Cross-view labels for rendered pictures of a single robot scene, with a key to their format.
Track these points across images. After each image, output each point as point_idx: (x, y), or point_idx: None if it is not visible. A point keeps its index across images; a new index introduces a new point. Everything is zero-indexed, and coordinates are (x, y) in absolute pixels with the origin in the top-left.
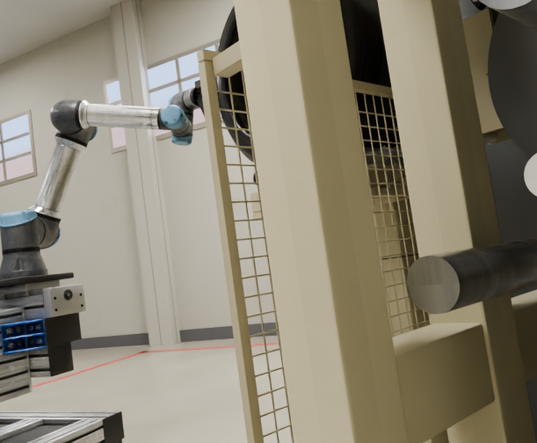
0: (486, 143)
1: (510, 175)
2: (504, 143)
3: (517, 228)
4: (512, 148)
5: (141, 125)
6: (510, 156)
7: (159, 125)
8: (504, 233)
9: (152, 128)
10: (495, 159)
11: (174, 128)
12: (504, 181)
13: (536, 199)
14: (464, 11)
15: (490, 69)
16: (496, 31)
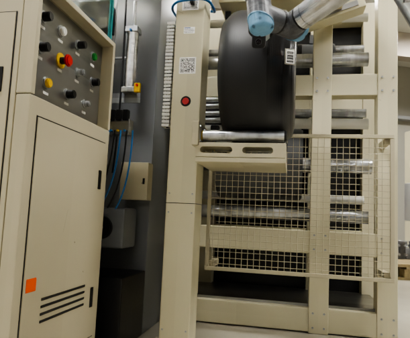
0: (158, 141)
1: (160, 165)
2: (161, 146)
3: (158, 196)
4: (162, 151)
5: (321, 19)
6: (161, 155)
7: (306, 29)
8: (155, 198)
9: (309, 24)
10: (158, 153)
11: (294, 39)
12: (158, 167)
13: (162, 182)
14: (163, 60)
15: (302, 155)
16: (302, 145)
